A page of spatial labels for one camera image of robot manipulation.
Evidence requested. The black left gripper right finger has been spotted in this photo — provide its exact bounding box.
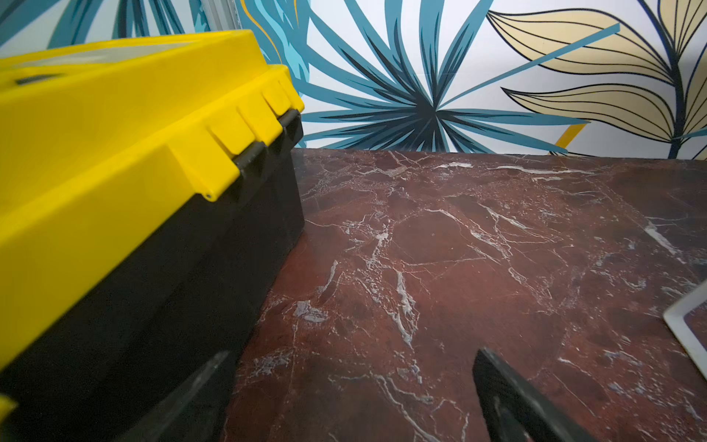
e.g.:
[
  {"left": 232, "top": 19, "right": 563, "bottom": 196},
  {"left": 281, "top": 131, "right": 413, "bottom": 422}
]
[{"left": 472, "top": 348, "right": 595, "bottom": 442}]

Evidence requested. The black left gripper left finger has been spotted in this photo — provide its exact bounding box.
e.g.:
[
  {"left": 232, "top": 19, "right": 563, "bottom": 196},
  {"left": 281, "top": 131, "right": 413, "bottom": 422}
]
[{"left": 123, "top": 351, "right": 230, "bottom": 441}]

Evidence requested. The white two-tier shelf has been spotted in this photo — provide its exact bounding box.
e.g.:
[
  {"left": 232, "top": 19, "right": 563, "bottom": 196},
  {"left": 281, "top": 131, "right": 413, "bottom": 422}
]
[{"left": 663, "top": 290, "right": 706, "bottom": 378}]

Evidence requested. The yellow and black toolbox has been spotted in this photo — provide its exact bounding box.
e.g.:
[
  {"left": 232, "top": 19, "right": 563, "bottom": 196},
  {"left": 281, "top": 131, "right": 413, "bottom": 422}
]
[{"left": 1, "top": 31, "right": 304, "bottom": 441}]

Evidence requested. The left metal corner post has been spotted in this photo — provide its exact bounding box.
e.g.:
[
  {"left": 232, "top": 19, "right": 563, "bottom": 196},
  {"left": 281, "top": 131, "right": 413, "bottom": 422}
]
[{"left": 201, "top": 0, "right": 242, "bottom": 31}]

